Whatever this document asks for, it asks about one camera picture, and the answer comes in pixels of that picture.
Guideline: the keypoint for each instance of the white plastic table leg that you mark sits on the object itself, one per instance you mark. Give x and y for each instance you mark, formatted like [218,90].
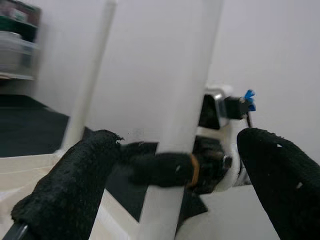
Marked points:
[180,112]
[92,75]

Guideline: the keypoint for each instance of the yellow rubber band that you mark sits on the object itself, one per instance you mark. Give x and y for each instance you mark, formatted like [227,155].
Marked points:
[195,170]

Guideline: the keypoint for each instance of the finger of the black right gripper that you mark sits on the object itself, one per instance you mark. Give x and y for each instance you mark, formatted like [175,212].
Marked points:
[162,170]

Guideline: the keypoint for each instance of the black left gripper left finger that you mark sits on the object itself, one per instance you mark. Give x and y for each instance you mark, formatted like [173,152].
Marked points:
[67,190]

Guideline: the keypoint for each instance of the clear plastic storage box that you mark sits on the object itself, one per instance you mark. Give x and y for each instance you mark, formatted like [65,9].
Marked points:
[15,57]

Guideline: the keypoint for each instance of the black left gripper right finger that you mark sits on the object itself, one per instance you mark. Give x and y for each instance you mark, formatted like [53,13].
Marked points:
[287,190]

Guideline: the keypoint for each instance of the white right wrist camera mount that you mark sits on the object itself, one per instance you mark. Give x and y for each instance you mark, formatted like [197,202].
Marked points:
[225,132]

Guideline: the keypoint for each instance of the green round lid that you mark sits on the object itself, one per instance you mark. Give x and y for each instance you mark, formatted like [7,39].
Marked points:
[15,23]

